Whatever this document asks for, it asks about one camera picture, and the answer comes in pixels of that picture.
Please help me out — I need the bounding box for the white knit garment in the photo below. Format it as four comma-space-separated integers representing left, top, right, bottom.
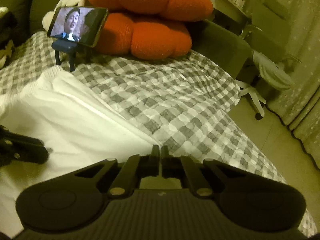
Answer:
1, 67, 159, 237

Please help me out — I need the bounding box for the grey white checkered bedspread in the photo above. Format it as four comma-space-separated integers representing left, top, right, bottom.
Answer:
1, 32, 319, 239

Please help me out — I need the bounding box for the black phone stand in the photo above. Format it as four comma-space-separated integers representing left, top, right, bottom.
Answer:
52, 40, 91, 72

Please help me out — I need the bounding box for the dark green sofa armrest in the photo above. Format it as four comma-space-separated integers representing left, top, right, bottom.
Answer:
185, 20, 252, 78

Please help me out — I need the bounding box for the grey star pattern curtain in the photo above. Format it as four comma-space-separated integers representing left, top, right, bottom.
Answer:
267, 0, 319, 166

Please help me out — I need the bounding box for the smartphone showing video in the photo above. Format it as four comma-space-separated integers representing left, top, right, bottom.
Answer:
47, 6, 108, 48

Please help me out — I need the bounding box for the lower red puffy cushion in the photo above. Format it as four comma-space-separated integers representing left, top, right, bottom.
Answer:
95, 12, 192, 60

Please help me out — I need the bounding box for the cream plush toy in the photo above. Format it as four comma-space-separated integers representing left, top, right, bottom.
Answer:
42, 0, 86, 31

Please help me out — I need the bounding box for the white swivel office chair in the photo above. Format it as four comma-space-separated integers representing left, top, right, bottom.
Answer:
237, 0, 301, 120

